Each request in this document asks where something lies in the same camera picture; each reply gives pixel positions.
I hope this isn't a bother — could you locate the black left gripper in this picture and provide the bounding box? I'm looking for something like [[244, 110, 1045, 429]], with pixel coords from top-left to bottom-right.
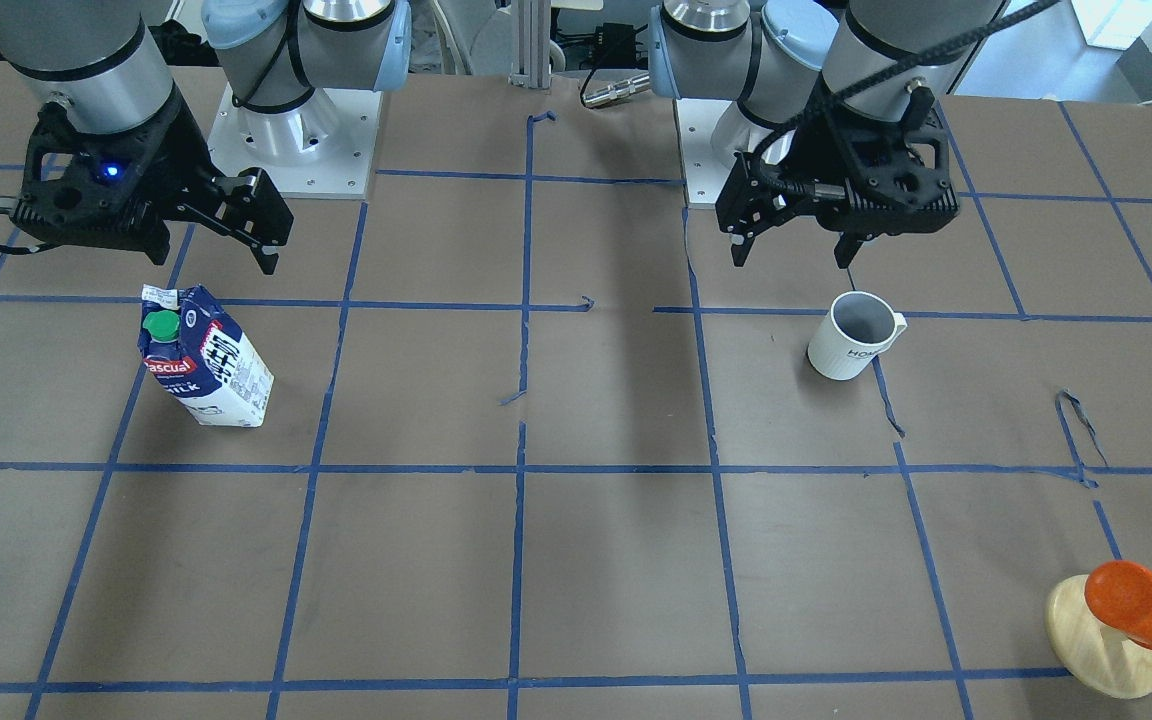
[[717, 88, 960, 270]]

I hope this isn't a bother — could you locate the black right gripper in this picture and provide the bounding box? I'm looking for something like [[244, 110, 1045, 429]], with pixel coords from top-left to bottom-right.
[[12, 88, 294, 275]]

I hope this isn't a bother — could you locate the white ribbed HOME mug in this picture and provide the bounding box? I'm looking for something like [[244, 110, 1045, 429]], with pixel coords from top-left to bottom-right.
[[806, 291, 908, 381]]

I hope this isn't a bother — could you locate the blue white milk carton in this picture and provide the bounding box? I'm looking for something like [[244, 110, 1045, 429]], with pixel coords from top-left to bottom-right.
[[138, 285, 274, 429]]

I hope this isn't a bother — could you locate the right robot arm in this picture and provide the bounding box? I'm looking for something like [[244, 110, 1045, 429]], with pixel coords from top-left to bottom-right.
[[0, 1, 411, 274]]

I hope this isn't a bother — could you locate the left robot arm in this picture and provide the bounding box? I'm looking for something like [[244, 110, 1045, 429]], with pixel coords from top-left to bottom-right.
[[647, 1, 1001, 268]]

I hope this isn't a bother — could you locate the orange mug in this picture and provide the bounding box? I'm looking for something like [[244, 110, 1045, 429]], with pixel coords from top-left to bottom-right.
[[1084, 560, 1152, 650]]

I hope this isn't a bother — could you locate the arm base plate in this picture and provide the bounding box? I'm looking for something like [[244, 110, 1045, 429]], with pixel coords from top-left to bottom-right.
[[675, 99, 771, 209], [207, 88, 387, 200]]

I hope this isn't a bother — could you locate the aluminium frame post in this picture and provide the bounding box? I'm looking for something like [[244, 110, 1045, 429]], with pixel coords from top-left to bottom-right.
[[508, 0, 552, 91]]

